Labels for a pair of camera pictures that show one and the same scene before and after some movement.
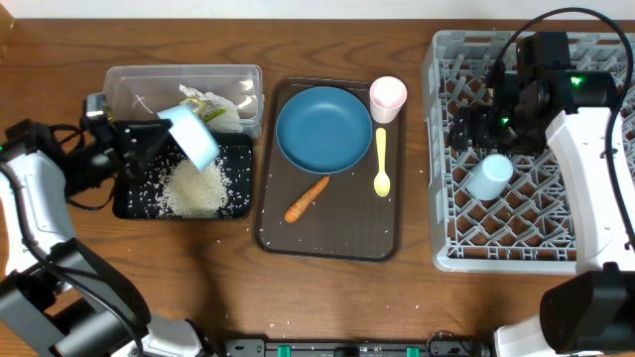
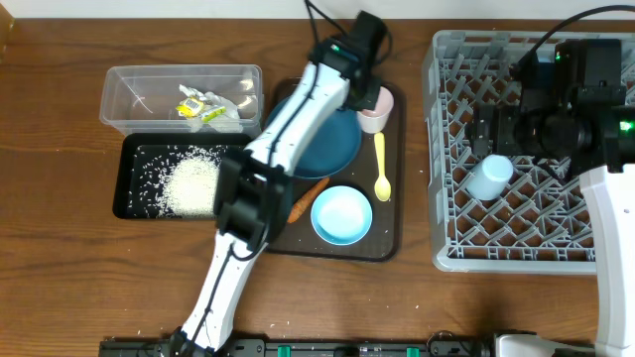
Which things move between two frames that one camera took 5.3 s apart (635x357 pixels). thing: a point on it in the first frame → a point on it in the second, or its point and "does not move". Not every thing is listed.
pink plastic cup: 387,96 → 375,120
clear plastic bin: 228,95 does not move
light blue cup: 490,176 does not move
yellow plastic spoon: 382,182 does not move
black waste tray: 173,187 does not move
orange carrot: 307,200 does not move
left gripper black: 125,147 → 370,94
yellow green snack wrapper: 204,114 does not move
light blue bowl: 192,136 → 341,214
